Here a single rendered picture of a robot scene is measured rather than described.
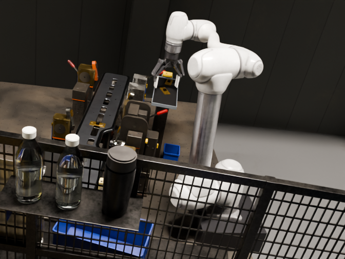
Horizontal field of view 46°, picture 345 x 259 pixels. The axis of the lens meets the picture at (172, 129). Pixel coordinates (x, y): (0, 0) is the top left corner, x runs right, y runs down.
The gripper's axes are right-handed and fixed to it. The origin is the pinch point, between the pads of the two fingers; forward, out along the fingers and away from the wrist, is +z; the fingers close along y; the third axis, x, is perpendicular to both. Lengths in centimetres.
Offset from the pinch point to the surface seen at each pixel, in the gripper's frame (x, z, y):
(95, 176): 50, 20, 51
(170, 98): 8.9, 4.0, 0.4
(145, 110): 19.2, 4.9, 18.6
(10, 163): 95, -25, 90
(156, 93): 2.5, 3.9, 6.0
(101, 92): -29.6, 19.8, 28.2
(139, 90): -11.7, 9.6, 10.5
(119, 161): 120, -41, 68
